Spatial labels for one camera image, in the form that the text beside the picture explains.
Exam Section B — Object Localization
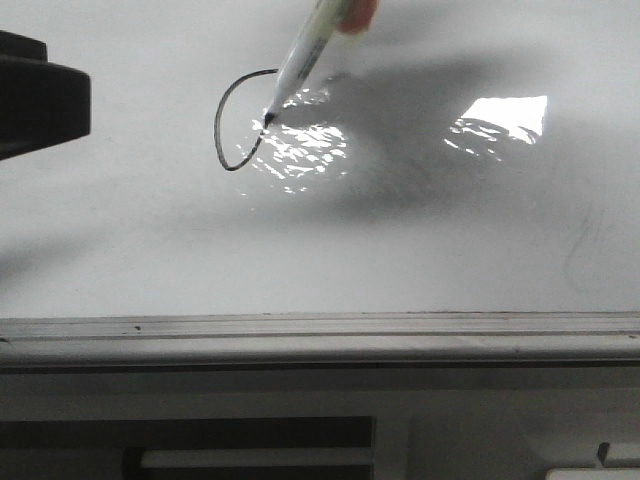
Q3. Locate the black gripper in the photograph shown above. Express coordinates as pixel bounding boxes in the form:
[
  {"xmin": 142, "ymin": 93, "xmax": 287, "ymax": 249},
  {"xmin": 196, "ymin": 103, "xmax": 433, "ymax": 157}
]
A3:
[{"xmin": 1, "ymin": 31, "xmax": 91, "ymax": 160}]

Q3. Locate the white black whiteboard marker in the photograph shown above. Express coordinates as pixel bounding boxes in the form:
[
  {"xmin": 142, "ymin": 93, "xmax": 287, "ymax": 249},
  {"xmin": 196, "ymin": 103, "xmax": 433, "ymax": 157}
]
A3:
[{"xmin": 261, "ymin": 0, "xmax": 379, "ymax": 127}]

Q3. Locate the perforated grey metal base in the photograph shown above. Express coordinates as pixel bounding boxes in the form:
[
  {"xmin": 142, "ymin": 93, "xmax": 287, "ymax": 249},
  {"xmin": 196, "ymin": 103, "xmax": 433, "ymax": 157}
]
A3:
[{"xmin": 1, "ymin": 362, "xmax": 639, "ymax": 479}]

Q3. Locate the white whiteboard with aluminium frame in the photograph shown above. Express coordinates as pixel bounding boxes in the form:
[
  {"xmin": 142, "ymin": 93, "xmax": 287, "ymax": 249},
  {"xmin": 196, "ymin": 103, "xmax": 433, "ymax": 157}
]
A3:
[{"xmin": 1, "ymin": 1, "xmax": 639, "ymax": 370}]

